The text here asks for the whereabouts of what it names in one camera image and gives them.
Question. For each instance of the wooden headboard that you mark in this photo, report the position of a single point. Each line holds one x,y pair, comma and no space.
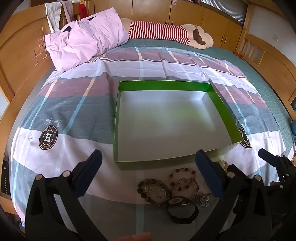
20,58

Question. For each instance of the white wristwatch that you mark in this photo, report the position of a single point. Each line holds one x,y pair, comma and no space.
222,164

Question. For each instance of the blue object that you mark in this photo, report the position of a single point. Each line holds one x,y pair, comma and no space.
294,131

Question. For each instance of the plush toy in striped shirt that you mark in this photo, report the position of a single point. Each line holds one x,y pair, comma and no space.
157,30

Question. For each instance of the pink cloth on headboard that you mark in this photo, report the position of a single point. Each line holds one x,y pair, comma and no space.
68,9

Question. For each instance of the white cloth on headboard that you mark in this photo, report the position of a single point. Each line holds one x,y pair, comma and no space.
54,16

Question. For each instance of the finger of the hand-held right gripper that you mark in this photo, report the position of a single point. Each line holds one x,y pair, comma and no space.
286,166

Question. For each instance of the wooden footboard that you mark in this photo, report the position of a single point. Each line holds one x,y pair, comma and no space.
266,60

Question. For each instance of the black device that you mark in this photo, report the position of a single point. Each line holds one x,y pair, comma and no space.
4,178

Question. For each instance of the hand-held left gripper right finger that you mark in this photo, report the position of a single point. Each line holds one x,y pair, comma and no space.
208,171

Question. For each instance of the silver bangle with round pendant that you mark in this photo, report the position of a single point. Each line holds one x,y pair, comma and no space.
175,201

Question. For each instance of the plaid bed sheet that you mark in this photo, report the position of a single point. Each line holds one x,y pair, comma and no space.
69,111

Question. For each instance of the green cardboard box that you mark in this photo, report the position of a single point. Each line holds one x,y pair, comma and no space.
161,120

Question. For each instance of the frosted glass window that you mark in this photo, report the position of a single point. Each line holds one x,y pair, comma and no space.
224,9

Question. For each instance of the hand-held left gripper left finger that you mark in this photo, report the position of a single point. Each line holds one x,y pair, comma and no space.
92,171

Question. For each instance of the pink pillow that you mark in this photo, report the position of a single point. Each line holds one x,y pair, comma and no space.
85,39

